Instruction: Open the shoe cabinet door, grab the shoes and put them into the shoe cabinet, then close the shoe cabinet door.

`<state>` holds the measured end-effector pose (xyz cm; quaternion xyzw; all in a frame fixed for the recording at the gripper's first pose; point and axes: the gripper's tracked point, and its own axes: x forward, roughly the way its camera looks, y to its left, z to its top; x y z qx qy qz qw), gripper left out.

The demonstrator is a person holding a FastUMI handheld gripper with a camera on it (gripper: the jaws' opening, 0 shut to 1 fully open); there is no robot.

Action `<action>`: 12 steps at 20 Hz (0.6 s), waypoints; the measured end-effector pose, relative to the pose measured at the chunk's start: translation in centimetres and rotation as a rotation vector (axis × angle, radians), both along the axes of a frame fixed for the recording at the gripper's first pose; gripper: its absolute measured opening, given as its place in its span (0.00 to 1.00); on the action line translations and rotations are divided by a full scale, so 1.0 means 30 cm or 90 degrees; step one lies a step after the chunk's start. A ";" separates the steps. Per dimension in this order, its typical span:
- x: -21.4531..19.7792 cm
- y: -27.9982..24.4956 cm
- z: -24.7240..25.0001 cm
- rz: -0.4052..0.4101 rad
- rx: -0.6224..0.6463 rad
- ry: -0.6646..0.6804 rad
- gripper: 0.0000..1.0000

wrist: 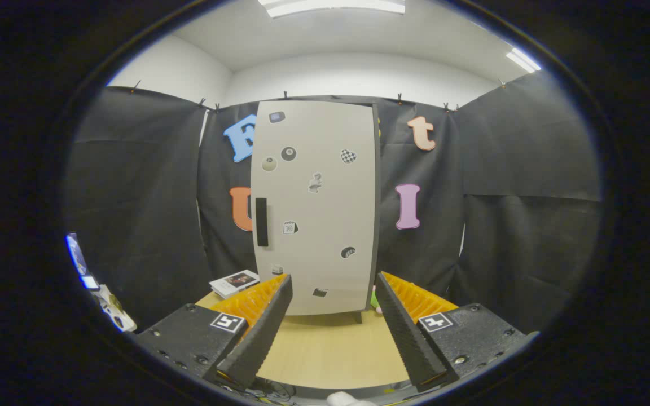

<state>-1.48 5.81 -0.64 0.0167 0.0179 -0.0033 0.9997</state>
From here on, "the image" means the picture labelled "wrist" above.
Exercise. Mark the black backdrop cloth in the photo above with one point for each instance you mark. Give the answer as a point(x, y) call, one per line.
point(133, 197)

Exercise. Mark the white cluttered side desk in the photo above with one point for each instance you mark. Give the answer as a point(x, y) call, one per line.
point(113, 310)

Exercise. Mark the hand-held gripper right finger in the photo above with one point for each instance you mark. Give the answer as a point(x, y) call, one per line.
point(404, 332)

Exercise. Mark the ceiling light panel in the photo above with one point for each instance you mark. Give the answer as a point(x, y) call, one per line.
point(330, 7)
point(523, 60)

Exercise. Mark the blue lit screen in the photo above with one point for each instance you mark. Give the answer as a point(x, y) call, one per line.
point(77, 256)

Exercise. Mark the green pink plush toy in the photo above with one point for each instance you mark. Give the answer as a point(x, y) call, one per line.
point(374, 299)

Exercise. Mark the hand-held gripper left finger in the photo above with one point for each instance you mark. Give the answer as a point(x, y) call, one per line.
point(263, 332)

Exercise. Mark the grey shoe cabinet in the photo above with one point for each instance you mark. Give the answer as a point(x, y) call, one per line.
point(377, 225)

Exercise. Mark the light grey shoe cabinet door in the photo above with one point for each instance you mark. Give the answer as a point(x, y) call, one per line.
point(319, 225)

